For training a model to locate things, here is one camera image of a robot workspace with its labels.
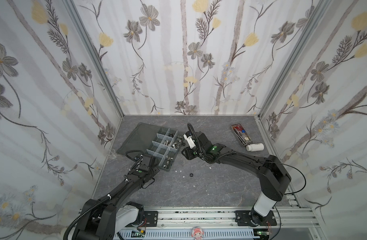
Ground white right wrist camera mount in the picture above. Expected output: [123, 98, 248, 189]
[183, 134, 196, 149]

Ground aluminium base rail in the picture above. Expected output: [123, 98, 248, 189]
[111, 206, 325, 240]

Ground pink doll figure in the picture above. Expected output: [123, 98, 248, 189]
[192, 227, 204, 240]

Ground white plastic bottle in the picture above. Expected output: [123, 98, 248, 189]
[246, 143, 265, 152]

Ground black corrugated cable left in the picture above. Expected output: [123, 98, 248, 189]
[62, 149, 145, 240]

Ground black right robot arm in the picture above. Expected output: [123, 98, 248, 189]
[181, 123, 300, 227]

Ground grey metal tool tray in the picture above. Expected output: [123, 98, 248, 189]
[231, 124, 253, 146]

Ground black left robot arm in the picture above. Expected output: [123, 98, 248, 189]
[63, 154, 159, 240]

